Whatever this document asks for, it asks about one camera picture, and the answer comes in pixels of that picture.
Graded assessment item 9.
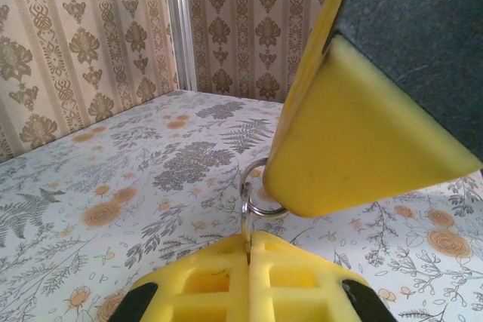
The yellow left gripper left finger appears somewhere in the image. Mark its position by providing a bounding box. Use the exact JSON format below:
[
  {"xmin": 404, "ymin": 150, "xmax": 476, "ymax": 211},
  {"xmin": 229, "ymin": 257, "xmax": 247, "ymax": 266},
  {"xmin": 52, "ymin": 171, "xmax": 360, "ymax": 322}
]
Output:
[{"xmin": 112, "ymin": 233, "xmax": 252, "ymax": 322}]

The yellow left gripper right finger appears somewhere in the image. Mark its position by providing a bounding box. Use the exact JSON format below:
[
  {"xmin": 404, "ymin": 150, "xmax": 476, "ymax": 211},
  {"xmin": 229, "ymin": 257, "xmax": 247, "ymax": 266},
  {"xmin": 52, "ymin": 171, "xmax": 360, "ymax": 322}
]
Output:
[{"xmin": 247, "ymin": 231, "xmax": 394, "ymax": 322}]

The silver key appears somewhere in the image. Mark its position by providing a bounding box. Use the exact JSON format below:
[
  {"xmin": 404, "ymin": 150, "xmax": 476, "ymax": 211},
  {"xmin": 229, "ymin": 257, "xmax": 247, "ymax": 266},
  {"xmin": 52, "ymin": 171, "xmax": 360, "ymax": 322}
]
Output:
[{"xmin": 240, "ymin": 182, "xmax": 254, "ymax": 265}]

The silver key ring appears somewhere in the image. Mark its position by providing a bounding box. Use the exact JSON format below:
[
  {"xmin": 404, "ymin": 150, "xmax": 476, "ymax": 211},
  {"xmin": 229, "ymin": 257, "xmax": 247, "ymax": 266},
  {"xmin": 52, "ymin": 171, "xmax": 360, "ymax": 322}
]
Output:
[{"xmin": 239, "ymin": 156, "xmax": 289, "ymax": 218}]

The aluminium frame corner post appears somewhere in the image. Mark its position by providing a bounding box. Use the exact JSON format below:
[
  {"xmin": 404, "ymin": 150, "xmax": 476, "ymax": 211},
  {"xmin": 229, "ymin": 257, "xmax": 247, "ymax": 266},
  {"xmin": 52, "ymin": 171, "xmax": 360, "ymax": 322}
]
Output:
[{"xmin": 162, "ymin": 0, "xmax": 198, "ymax": 92}]

